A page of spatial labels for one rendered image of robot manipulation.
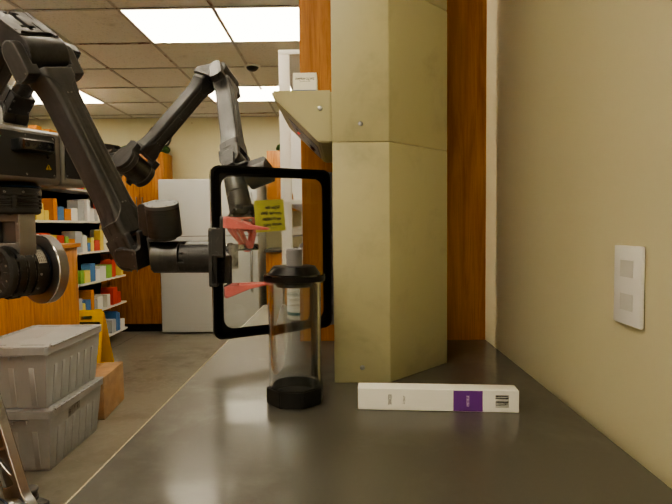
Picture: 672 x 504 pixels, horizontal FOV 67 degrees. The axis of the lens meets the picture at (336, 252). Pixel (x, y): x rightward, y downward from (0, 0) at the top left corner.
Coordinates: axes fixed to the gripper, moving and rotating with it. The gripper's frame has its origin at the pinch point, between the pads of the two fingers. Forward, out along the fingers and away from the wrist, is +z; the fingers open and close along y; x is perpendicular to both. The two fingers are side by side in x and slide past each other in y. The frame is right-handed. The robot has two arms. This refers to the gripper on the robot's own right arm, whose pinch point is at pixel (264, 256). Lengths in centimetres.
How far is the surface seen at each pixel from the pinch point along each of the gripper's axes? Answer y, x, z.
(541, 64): 38, 17, 55
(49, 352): -56, 163, -135
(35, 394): -78, 164, -144
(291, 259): -0.5, -2.2, 5.0
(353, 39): 40.8, 8.7, 16.2
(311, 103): 28.9, 8.7, 8.1
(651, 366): -14, -22, 55
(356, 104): 28.6, 8.8, 16.7
